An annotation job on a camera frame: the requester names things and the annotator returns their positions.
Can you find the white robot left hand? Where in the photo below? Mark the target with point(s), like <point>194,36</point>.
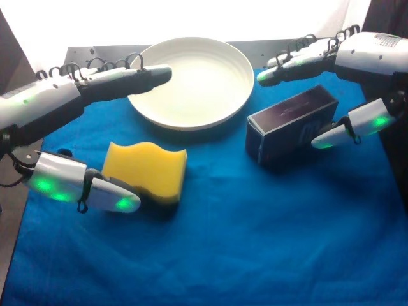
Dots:
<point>48,95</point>

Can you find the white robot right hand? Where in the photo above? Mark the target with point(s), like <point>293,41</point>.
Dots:
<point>366,54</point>

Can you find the maroon small box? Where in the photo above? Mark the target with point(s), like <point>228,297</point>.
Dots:
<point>283,130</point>

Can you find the yellow and green sponge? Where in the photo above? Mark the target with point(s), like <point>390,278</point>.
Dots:
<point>146,165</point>

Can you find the cream round plate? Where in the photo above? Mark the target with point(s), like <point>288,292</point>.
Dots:
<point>197,89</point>

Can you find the blue cloth mat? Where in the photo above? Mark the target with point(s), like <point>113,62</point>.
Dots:
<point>242,229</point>

